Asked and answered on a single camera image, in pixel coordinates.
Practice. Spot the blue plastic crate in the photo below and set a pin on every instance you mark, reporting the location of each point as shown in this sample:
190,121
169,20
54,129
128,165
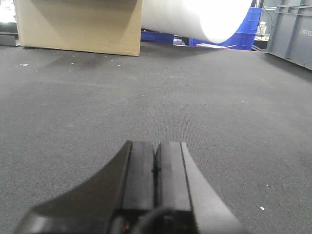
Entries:
242,39

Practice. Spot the large cardboard box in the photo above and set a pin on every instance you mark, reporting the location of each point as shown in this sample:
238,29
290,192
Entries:
97,26

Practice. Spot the clear plastic bottle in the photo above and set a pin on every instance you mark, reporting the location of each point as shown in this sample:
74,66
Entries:
261,29

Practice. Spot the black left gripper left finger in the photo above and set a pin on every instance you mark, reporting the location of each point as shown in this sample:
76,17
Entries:
123,187

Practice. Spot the grey plastic crate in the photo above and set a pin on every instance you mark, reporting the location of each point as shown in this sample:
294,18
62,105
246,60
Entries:
291,32

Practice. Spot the white foam roll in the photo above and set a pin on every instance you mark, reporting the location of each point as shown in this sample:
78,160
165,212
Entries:
208,20

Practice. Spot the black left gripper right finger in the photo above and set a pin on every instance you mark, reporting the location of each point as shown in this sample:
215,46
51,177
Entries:
185,202

